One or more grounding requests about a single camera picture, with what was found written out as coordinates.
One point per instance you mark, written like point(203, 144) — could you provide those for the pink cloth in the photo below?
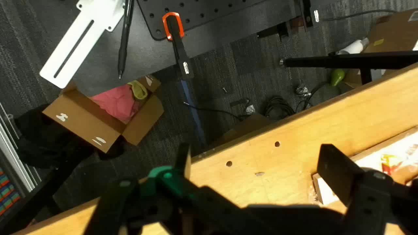
point(116, 102)

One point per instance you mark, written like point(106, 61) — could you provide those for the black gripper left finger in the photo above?
point(131, 204)

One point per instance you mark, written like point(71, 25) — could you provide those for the thin black rod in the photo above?
point(125, 39)

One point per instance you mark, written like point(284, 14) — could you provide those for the colourful patterned backdrop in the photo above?
point(7, 191)

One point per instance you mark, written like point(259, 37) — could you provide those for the small green object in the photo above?
point(338, 77)

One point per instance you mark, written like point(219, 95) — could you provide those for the white plastic bag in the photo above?
point(355, 46)

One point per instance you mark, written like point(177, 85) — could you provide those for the yellow red puzzle piece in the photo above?
point(387, 163)

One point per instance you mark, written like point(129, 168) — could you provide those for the large cardboard box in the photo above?
point(396, 33)

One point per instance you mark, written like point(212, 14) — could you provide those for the black perforated board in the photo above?
point(210, 13)

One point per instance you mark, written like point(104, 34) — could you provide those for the small open cardboard box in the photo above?
point(83, 121)

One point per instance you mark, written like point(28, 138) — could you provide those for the yellow green item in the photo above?
point(139, 89)

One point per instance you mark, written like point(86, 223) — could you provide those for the black horizontal metal bar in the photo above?
point(348, 60)

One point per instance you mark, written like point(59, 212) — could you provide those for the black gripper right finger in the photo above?
point(374, 200)

